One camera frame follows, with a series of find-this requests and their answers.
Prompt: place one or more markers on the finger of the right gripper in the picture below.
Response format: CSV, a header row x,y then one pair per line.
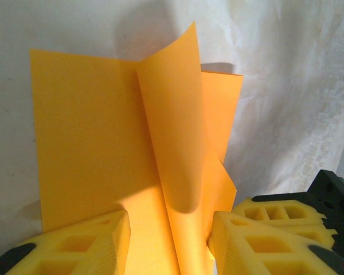
x,y
315,217
318,235

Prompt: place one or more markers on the orange paper sheet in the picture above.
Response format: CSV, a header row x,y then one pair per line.
x,y
89,129

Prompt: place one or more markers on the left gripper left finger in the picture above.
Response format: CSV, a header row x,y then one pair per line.
x,y
109,249

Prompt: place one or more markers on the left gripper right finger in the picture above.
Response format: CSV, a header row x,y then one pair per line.
x,y
235,252

